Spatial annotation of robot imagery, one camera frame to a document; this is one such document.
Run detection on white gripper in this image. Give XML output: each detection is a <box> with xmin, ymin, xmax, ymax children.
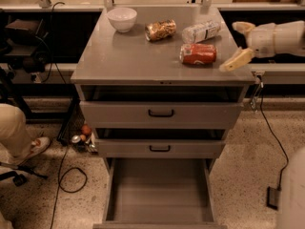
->
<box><xmin>219</xmin><ymin>21</ymin><xmax>275</xmax><ymax>72</ymax></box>

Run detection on red coke can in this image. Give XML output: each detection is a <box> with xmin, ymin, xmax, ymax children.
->
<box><xmin>180</xmin><ymin>44</ymin><xmax>216</xmax><ymax>65</ymax></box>

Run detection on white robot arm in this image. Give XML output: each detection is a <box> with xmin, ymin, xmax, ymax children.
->
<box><xmin>219</xmin><ymin>20</ymin><xmax>305</xmax><ymax>229</ymax></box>

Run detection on gold patterned can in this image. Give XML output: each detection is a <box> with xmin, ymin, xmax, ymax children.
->
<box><xmin>145</xmin><ymin>19</ymin><xmax>176</xmax><ymax>42</ymax></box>

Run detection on grey drawer cabinet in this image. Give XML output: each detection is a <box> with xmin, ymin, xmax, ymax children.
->
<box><xmin>70</xmin><ymin>5</ymin><xmax>257</xmax><ymax>229</ymax></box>

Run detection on grey top drawer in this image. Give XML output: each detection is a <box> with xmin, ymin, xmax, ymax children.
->
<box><xmin>80</xmin><ymin>100</ymin><xmax>243</xmax><ymax>130</ymax></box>

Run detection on grey drawer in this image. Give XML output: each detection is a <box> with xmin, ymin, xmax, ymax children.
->
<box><xmin>80</xmin><ymin>100</ymin><xmax>243</xmax><ymax>130</ymax></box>
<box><xmin>95</xmin><ymin>128</ymin><xmax>225</xmax><ymax>158</ymax></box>
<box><xmin>92</xmin><ymin>158</ymin><xmax>227</xmax><ymax>229</ymax></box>

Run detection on grey middle drawer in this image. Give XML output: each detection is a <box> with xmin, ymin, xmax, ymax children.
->
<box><xmin>95</xmin><ymin>128</ymin><xmax>225</xmax><ymax>158</ymax></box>

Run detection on grey bottom drawer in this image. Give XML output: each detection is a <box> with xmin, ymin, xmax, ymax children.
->
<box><xmin>92</xmin><ymin>158</ymin><xmax>227</xmax><ymax>229</ymax></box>

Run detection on clear plastic water bottle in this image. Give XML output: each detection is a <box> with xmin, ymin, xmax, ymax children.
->
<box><xmin>182</xmin><ymin>21</ymin><xmax>221</xmax><ymax>44</ymax></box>

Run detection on white ceramic bowl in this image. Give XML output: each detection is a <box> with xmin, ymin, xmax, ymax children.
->
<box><xmin>107</xmin><ymin>8</ymin><xmax>137</xmax><ymax>32</ymax></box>

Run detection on black power adapter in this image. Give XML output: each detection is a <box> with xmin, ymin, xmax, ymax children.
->
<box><xmin>267</xmin><ymin>187</ymin><xmax>280</xmax><ymax>210</ymax></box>

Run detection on black equipment on shelf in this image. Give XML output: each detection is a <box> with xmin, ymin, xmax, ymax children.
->
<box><xmin>0</xmin><ymin>11</ymin><xmax>50</xmax><ymax>73</ymax></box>

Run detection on white orange sneaker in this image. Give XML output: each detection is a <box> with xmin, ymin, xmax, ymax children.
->
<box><xmin>16</xmin><ymin>136</ymin><xmax>51</xmax><ymax>164</ymax></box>

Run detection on person leg beige trousers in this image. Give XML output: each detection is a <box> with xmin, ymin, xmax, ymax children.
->
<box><xmin>0</xmin><ymin>103</ymin><xmax>34</xmax><ymax>229</ymax></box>

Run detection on black office chair base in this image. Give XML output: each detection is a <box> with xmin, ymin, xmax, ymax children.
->
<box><xmin>0</xmin><ymin>162</ymin><xmax>48</xmax><ymax>187</ymax></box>

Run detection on black adapter cable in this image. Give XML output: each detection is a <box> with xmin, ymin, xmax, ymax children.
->
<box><xmin>259</xmin><ymin>93</ymin><xmax>290</xmax><ymax>189</ymax></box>

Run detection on black wire basket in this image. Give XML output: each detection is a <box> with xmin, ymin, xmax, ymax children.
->
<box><xmin>57</xmin><ymin>97</ymin><xmax>84</xmax><ymax>146</ymax></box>

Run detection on black looped floor cable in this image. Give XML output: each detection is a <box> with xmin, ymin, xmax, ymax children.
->
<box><xmin>49</xmin><ymin>145</ymin><xmax>89</xmax><ymax>229</ymax></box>

